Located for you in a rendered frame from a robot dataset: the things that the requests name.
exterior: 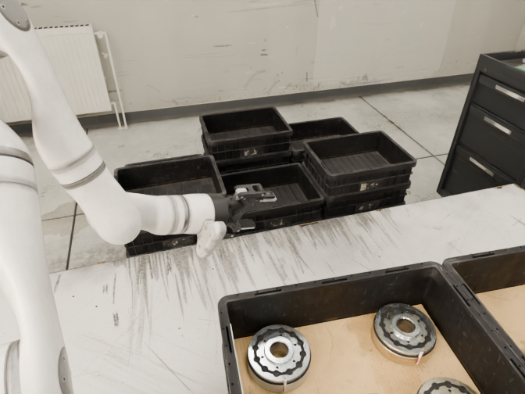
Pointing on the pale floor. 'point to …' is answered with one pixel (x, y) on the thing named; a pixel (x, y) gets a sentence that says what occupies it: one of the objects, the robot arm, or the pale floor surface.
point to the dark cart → (489, 129)
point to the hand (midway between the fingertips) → (261, 210)
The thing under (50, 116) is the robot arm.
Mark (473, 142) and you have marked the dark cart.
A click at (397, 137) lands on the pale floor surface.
